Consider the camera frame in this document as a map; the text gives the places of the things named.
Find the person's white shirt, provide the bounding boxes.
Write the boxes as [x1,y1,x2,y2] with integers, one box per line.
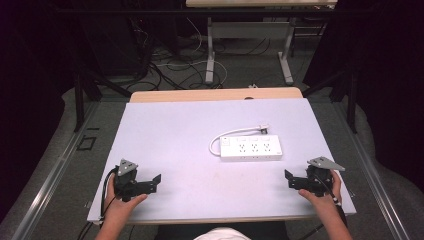
[193,226,252,240]

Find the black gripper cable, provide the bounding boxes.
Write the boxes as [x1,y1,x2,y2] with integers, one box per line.
[77,167,120,240]
[296,175,348,240]

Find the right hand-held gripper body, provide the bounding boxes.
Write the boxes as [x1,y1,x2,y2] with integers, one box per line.
[305,156,346,198]

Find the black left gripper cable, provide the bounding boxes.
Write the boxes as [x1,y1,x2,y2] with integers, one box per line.
[77,167,120,240]

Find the aluminium floor rail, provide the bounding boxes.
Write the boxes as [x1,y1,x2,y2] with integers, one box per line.
[10,101,101,240]
[333,101,412,240]

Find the desk with white legs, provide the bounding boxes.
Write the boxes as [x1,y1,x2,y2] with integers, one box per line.
[185,0,339,86]

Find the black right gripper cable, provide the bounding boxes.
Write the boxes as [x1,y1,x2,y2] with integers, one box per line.
[296,175,348,240]

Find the wooden table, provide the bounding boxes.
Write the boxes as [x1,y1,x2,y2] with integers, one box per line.
[128,86,304,104]

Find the tangle of black floor cables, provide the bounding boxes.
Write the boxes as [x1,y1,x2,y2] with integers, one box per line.
[131,16,231,92]

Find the black metal stand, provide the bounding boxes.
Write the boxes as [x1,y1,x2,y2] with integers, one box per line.
[300,64,360,135]
[73,64,134,133]

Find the white power strip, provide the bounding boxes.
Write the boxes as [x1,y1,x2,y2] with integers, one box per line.
[219,134,284,162]

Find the person's left hand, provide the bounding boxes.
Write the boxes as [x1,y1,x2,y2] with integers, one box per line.
[104,184,149,222]

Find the black horizontal bar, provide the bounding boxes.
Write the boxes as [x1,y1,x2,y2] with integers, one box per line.
[55,7,369,16]

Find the white power strip cable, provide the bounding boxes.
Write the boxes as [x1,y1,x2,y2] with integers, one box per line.
[208,127,262,157]

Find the white floor cable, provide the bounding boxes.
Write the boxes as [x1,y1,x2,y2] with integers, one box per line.
[155,17,229,88]

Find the black floor socket frame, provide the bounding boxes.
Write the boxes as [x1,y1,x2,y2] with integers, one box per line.
[76,135,98,152]

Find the black equipment case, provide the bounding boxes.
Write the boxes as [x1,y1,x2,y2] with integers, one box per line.
[79,13,149,77]

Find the black curtain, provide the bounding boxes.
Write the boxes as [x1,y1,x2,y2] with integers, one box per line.
[0,0,81,224]
[303,0,424,193]

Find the white table cover board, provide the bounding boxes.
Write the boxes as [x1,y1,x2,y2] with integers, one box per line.
[86,97,357,224]

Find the person's right hand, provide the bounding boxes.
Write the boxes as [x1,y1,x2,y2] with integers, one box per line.
[297,169,343,211]

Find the person's dark trousers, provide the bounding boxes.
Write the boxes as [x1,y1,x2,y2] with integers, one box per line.
[155,220,292,240]

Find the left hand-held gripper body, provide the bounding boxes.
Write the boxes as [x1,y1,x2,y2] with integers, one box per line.
[113,158,139,203]

